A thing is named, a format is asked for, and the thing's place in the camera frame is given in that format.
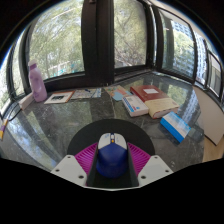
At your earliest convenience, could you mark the blue and white computer mouse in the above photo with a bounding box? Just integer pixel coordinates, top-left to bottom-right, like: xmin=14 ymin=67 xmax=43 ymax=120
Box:
xmin=95 ymin=132 xmax=129 ymax=179

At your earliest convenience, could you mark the blue and white box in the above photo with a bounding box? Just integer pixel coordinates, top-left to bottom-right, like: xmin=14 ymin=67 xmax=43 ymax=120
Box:
xmin=159 ymin=111 xmax=192 ymax=144

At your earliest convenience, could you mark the grey patterned leaflet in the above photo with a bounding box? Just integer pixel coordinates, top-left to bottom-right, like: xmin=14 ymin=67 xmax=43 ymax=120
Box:
xmin=70 ymin=87 xmax=102 ymax=100

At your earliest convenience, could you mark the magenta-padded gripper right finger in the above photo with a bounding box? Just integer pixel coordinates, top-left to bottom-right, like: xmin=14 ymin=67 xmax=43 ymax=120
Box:
xmin=126 ymin=142 xmax=174 ymax=188

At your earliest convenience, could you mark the purple detergent bottle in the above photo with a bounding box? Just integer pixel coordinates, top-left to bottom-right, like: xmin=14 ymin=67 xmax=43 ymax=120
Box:
xmin=27 ymin=59 xmax=48 ymax=103

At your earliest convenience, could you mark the white box with blue print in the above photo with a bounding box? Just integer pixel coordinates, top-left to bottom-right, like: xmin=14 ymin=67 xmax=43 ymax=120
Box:
xmin=121 ymin=94 xmax=150 ymax=118

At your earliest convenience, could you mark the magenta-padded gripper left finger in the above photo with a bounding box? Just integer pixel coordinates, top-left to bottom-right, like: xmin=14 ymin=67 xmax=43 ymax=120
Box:
xmin=50 ymin=142 xmax=100 ymax=188

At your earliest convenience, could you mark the red hardcover book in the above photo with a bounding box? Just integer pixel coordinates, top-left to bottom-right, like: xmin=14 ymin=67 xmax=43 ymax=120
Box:
xmin=129 ymin=84 xmax=169 ymax=103

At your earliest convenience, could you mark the orange-bordered white booklet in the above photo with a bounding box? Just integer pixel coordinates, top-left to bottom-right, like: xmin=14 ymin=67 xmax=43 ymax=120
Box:
xmin=43 ymin=90 xmax=76 ymax=105

